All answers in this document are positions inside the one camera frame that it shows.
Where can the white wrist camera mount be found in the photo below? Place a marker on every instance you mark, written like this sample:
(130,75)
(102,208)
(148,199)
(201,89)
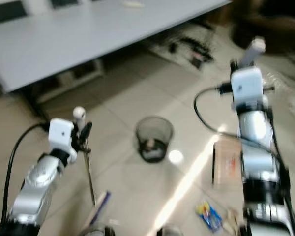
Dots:
(247,86)
(60,133)

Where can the small black table panel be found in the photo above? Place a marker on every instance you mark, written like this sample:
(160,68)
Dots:
(65,3)

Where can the large grey white table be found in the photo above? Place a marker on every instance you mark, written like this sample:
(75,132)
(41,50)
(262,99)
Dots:
(93,39)

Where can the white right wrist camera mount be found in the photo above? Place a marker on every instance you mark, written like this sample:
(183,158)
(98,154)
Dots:
(247,86)

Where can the large black table panel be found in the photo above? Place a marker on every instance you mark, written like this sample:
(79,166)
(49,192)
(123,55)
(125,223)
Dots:
(8,12)

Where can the black mesh wastebasket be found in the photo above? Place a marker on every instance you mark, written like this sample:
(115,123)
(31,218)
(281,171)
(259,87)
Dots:
(153,140)

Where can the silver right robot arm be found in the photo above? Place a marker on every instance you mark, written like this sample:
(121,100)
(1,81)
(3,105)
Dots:
(258,152)

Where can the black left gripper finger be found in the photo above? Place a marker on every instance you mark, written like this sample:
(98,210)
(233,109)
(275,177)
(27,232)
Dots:
(84,130)

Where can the crumpled beige paper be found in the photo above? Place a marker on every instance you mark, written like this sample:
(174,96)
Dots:
(234,221)

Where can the dark metal table leg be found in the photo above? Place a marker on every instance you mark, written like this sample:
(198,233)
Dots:
(36,105)

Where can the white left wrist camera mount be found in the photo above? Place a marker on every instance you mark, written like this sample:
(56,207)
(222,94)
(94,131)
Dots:
(60,133)

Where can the colourful blue yellow packet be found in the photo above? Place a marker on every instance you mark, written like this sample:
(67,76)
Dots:
(209,216)

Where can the dark brown chair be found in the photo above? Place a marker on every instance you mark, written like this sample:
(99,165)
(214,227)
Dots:
(270,24)

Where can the broom with metal stick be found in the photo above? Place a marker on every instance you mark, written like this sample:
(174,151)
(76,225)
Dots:
(90,177)

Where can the white box under table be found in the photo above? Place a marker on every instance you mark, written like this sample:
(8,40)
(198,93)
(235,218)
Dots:
(73,78)

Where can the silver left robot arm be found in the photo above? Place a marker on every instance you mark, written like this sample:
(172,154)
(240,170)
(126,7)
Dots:
(38,179)

